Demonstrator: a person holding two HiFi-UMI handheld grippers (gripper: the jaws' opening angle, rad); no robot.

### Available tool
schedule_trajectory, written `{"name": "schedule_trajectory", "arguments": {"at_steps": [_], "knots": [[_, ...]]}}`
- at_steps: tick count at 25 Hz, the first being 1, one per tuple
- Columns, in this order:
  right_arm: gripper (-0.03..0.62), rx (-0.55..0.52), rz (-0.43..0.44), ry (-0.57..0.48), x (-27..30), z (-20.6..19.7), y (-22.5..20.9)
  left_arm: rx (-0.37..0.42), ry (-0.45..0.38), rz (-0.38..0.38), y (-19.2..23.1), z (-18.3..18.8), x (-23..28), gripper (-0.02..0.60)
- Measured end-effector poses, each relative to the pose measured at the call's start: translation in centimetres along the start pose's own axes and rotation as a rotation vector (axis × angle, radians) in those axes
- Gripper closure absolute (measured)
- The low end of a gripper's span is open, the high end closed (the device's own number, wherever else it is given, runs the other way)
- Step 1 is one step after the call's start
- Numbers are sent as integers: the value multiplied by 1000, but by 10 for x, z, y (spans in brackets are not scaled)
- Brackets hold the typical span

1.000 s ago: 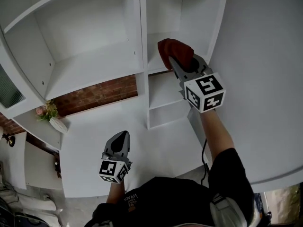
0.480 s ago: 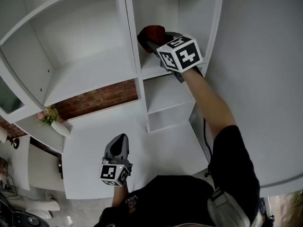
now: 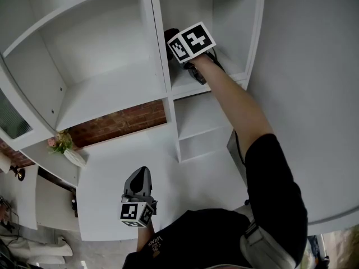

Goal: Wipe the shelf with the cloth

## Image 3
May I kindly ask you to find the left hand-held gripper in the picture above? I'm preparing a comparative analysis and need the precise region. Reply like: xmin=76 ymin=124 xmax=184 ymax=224
xmin=120 ymin=166 xmax=159 ymax=229

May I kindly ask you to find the grey waist pack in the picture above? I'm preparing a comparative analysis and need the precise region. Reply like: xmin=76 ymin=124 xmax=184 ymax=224
xmin=239 ymin=219 xmax=297 ymax=269

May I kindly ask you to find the pink and green flower bouquet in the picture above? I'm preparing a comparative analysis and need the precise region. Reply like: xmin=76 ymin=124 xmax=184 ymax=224
xmin=47 ymin=128 xmax=75 ymax=155

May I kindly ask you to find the person's black shirt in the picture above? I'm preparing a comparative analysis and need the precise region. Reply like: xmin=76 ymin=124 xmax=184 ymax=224
xmin=122 ymin=133 xmax=309 ymax=269

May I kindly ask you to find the black cable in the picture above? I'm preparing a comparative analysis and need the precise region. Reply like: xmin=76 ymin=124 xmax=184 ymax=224
xmin=233 ymin=129 xmax=248 ymax=168

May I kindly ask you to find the white low cabinet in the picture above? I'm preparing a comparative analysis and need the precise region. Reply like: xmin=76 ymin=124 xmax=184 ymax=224
xmin=34 ymin=174 xmax=80 ymax=233

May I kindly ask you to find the white ribbed vase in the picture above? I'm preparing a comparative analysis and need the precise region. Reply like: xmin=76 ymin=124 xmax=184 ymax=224
xmin=63 ymin=149 xmax=88 ymax=168

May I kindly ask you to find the frosted glass cabinet door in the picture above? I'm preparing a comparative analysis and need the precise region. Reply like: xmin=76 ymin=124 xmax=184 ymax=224
xmin=0 ymin=87 xmax=34 ymax=140

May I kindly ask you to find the white lampshade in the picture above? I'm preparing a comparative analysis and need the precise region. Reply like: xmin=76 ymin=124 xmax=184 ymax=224
xmin=0 ymin=152 xmax=12 ymax=174

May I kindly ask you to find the white sofa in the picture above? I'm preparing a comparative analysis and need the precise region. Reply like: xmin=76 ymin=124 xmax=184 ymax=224
xmin=0 ymin=228 xmax=74 ymax=266

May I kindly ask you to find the white shelf unit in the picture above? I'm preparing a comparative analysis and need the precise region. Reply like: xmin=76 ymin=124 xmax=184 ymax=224
xmin=0 ymin=0 xmax=266 ymax=242

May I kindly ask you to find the person's right forearm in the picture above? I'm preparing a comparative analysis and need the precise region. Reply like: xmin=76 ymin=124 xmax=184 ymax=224
xmin=189 ymin=53 xmax=275 ymax=158

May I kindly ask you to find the person's left forearm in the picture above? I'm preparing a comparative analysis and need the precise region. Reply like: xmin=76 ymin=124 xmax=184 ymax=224
xmin=136 ymin=219 xmax=157 ymax=254

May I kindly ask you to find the black lamp base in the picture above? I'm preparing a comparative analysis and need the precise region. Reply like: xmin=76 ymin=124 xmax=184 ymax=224
xmin=9 ymin=165 xmax=26 ymax=182

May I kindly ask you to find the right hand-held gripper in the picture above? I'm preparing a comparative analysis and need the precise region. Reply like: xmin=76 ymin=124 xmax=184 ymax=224
xmin=167 ymin=21 xmax=217 ymax=86

